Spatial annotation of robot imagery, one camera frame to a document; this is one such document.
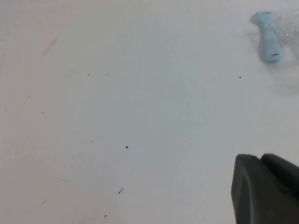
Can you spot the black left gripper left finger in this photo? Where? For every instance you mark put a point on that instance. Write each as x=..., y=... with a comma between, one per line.
x=257, y=198

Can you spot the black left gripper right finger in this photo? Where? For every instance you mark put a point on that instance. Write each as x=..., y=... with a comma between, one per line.
x=280, y=168

